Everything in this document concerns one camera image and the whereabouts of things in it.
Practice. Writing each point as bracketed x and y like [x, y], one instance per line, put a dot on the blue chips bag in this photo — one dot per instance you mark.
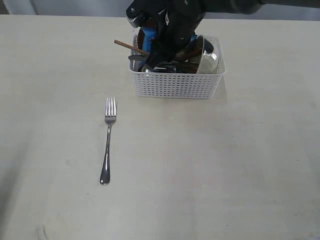
[169, 44]

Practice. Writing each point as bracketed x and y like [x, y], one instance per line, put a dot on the reddish brown wooden spoon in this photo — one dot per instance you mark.
[192, 54]

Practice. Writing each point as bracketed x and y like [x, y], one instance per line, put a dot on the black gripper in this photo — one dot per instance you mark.
[176, 22]

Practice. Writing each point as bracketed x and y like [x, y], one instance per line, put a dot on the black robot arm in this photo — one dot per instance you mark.
[248, 7]

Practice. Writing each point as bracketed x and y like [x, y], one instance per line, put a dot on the shiny metal container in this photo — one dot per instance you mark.
[177, 67]

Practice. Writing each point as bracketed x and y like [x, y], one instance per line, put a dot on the silver table knife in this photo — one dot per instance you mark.
[138, 58]

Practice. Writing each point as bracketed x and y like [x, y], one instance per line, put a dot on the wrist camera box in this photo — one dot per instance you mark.
[140, 11]

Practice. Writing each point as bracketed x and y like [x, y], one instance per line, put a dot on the upper wooden chopstick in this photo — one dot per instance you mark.
[131, 47]

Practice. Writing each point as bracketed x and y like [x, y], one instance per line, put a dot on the brown round plate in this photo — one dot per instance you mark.
[141, 40]

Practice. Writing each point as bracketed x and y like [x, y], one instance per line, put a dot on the silver metal fork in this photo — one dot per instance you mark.
[110, 118]

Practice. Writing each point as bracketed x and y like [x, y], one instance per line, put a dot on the white perforated plastic basket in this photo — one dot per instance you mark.
[179, 85]

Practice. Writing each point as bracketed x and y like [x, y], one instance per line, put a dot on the white bowl dark rim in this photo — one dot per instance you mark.
[208, 61]

